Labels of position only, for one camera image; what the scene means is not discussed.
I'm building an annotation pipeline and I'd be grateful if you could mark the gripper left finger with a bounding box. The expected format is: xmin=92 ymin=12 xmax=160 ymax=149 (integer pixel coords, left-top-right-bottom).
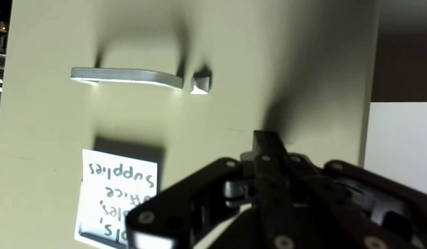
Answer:
xmin=125 ymin=130 xmax=286 ymax=249

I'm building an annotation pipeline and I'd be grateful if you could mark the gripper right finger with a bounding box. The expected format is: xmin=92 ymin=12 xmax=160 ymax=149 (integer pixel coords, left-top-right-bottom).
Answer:
xmin=269 ymin=131 xmax=427 ymax=249

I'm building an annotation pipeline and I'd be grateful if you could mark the beige drawer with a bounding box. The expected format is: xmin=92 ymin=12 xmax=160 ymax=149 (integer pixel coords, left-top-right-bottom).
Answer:
xmin=0 ymin=0 xmax=378 ymax=249

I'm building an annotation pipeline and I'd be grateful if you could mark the silver drawer lock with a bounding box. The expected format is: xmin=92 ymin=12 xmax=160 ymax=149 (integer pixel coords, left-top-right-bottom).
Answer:
xmin=190 ymin=71 xmax=211 ymax=95

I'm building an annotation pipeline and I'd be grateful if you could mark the beige cabinet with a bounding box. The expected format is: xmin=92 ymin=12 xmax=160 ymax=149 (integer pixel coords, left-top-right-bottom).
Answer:
xmin=0 ymin=0 xmax=378 ymax=249

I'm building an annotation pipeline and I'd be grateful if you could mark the white handwritten paper note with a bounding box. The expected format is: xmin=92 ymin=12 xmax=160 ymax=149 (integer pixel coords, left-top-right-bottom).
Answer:
xmin=74 ymin=149 xmax=158 ymax=249

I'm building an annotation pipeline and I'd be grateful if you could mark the silver drawer handle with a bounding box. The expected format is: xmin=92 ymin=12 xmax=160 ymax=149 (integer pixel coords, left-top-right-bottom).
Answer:
xmin=70 ymin=67 xmax=184 ymax=90

